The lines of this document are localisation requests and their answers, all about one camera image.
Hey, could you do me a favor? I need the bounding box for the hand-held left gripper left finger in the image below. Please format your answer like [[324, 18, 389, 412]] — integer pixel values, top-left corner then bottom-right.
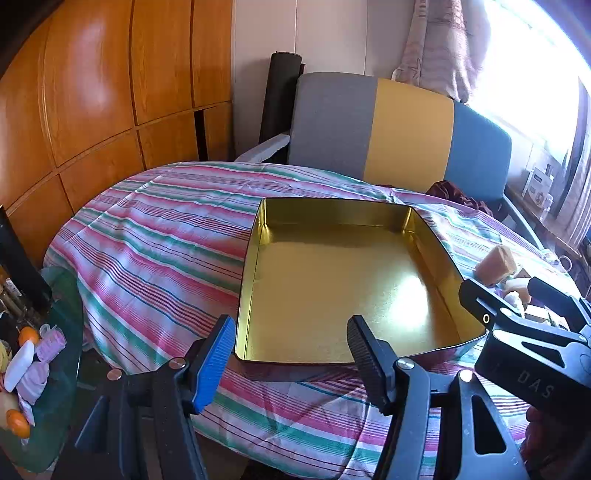
[[51, 315, 237, 480]]

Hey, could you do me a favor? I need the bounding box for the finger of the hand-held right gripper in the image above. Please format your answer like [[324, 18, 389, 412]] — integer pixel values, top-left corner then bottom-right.
[[459, 279, 509, 333], [528, 276, 591, 334]]

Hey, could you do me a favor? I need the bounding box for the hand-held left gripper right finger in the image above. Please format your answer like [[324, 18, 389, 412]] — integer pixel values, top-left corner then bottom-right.
[[346, 315, 532, 480]]

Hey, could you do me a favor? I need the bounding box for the cream bread piece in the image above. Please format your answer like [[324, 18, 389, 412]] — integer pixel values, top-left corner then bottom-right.
[[505, 279, 533, 305]]

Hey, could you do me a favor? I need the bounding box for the tan sponge block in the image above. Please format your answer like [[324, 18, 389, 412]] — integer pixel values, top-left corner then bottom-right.
[[477, 246, 518, 284]]

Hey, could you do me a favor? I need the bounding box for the gold tin box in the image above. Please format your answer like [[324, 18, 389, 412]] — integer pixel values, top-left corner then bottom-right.
[[234, 198, 488, 367]]

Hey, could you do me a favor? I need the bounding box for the person's right hand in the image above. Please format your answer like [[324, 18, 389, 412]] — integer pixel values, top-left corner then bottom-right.
[[521, 405, 561, 467]]

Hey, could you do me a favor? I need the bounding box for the striped curtain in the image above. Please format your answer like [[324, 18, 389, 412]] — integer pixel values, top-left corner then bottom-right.
[[554, 92, 591, 250]]

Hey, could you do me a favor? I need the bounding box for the white box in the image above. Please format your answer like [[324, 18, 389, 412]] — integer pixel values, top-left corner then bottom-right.
[[524, 168, 555, 208]]

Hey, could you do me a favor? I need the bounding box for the dark red cloth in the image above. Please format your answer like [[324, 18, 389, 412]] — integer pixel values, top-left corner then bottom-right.
[[426, 181, 502, 217]]

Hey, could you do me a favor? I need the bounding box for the striped tablecloth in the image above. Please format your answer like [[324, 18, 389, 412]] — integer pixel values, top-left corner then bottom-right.
[[44, 161, 583, 480]]

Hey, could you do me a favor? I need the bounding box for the green glass side table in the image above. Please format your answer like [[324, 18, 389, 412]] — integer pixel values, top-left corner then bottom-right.
[[0, 268, 85, 472]]

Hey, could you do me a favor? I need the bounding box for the pink ribbed item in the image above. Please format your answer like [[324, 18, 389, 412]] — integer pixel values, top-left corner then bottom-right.
[[36, 325, 68, 363]]

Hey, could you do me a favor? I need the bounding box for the pink white cloth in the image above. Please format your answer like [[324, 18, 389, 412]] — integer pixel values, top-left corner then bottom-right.
[[16, 362, 49, 405]]

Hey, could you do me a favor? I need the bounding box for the grey yellow blue chair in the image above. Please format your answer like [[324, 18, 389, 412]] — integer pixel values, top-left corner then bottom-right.
[[235, 72, 546, 250]]

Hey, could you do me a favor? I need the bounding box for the white oblong item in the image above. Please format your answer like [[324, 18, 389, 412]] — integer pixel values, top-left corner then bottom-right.
[[4, 340, 35, 393]]

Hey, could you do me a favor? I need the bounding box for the pink patterned curtain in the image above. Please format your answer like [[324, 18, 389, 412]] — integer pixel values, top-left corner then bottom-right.
[[392, 0, 490, 100]]

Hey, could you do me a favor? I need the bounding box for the black rolled mat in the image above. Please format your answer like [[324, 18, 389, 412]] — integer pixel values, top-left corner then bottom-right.
[[259, 52, 305, 148]]

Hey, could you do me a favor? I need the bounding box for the wooden cabinet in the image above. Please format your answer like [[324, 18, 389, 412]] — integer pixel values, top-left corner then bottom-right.
[[0, 0, 234, 264]]

